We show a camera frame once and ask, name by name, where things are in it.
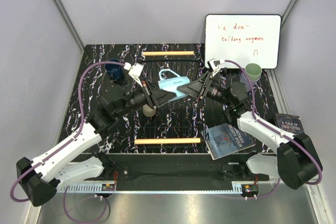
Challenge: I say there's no light blue faceted cup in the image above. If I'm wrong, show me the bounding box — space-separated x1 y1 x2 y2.
158 69 191 101

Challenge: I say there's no far wooden rack handle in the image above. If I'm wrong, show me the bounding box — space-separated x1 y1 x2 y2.
142 51 195 56

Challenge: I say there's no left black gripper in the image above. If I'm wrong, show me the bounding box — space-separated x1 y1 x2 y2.
115 77 176 118

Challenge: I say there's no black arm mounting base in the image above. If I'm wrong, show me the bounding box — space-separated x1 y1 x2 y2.
78 153 271 192

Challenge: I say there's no Nineteen Eighty-Four book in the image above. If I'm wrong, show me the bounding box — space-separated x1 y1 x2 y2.
204 123 256 160

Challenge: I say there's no taupe ceramic mug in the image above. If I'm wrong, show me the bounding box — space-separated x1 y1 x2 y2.
142 104 156 118

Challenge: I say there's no white dry-erase board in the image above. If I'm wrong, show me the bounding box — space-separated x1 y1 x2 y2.
204 14 282 69

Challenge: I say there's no Tale of Two Cities book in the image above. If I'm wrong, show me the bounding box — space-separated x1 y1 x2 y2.
274 113 305 135

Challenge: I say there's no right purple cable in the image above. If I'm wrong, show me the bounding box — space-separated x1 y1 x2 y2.
224 59 323 200

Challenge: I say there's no sage green plastic cup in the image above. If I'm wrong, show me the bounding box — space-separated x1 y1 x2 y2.
245 63 262 81

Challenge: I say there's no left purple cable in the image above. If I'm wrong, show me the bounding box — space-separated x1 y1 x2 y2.
9 62 129 222

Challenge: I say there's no lavender plastic cup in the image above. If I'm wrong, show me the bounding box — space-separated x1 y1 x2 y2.
240 74 258 92

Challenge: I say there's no black wire dish rack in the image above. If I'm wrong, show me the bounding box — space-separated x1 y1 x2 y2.
134 59 205 149

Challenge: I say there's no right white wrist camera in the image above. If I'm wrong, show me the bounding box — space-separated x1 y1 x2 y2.
207 59 225 78

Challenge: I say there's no purple cable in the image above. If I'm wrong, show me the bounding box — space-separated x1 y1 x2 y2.
224 59 323 200
9 62 129 222

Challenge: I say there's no wooden rack handle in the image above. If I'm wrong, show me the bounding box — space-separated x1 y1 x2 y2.
142 51 195 56
134 138 201 145

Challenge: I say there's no dark blue ceramic cup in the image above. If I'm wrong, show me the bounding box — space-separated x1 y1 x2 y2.
104 59 124 81

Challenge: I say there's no white slotted cable duct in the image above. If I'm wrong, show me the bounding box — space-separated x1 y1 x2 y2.
56 180 245 193

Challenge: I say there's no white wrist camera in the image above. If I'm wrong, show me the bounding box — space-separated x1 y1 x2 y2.
207 59 225 78
124 62 144 86

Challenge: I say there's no near wooden rack handle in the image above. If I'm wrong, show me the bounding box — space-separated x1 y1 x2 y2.
134 138 201 145

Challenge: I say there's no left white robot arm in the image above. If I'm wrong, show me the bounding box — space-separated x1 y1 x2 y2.
16 80 176 207

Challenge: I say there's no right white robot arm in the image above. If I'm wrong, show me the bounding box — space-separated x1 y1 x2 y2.
177 72 323 189

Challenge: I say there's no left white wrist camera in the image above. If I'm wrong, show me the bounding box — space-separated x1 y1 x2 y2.
124 62 144 86

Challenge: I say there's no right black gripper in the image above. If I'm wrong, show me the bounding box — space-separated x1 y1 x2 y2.
176 71 233 108

